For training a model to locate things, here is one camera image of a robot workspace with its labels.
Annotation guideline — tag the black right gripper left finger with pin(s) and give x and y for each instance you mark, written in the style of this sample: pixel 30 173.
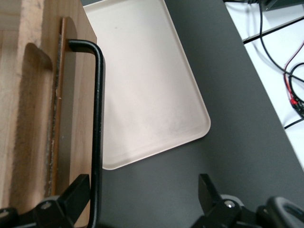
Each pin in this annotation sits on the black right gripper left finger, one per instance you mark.
pixel 61 209

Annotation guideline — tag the black device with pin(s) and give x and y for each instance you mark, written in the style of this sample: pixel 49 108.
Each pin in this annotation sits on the black device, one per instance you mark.
pixel 280 3

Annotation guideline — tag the wooden drawer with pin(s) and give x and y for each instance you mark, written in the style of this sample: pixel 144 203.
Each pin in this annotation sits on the wooden drawer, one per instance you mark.
pixel 82 107

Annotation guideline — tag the wooden drawer cabinet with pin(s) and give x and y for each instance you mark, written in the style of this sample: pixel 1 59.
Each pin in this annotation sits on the wooden drawer cabinet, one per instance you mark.
pixel 9 95

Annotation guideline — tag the beige plastic tray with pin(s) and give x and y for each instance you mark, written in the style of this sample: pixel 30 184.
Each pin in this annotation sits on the beige plastic tray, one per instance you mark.
pixel 142 83

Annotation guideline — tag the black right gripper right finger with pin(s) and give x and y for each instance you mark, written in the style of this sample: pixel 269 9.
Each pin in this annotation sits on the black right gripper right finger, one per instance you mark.
pixel 218 211

